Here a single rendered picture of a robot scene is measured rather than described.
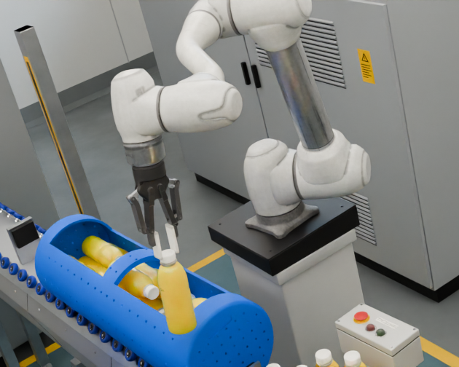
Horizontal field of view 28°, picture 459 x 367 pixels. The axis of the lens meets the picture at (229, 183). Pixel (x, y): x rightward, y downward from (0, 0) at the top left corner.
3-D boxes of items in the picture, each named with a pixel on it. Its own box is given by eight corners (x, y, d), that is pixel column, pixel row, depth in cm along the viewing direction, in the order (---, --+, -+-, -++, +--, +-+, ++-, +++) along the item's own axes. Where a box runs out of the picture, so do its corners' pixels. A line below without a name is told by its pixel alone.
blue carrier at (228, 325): (124, 261, 315) (89, 196, 301) (288, 357, 248) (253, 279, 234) (57, 312, 304) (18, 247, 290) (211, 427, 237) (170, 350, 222)
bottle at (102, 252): (97, 257, 302) (126, 274, 288) (79, 254, 297) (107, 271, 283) (103, 237, 301) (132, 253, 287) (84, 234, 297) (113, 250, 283)
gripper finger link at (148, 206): (154, 187, 209) (149, 188, 208) (156, 234, 211) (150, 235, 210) (146, 184, 212) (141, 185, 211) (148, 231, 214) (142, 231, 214)
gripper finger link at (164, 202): (149, 183, 212) (154, 180, 213) (166, 223, 217) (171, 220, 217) (157, 186, 209) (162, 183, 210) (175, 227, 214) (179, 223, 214)
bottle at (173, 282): (184, 315, 229) (170, 250, 221) (202, 323, 224) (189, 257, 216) (162, 328, 225) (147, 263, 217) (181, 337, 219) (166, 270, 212)
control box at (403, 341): (367, 332, 245) (361, 301, 240) (424, 360, 229) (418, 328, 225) (341, 352, 240) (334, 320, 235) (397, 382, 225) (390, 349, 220)
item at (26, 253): (42, 250, 346) (29, 215, 339) (47, 253, 343) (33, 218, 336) (20, 263, 342) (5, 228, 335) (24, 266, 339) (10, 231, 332)
